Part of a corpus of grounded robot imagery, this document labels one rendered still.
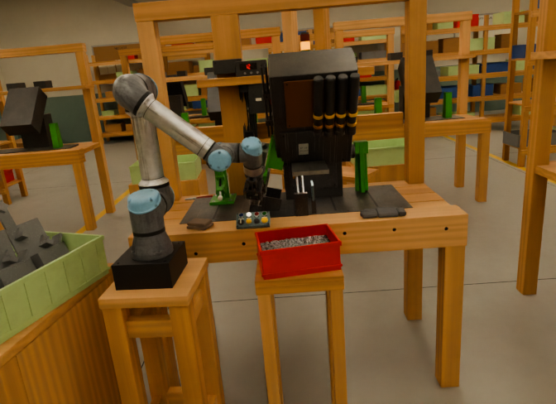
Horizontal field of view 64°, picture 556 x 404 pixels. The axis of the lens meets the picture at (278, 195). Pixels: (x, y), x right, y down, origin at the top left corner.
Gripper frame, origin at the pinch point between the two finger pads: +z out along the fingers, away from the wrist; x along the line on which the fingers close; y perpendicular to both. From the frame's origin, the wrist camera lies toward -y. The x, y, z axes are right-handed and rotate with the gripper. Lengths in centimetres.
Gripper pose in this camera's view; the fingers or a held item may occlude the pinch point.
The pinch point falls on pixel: (256, 200)
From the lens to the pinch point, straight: 190.9
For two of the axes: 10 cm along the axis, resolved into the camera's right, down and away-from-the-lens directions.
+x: 9.9, 1.0, -0.9
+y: -1.4, 7.3, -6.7
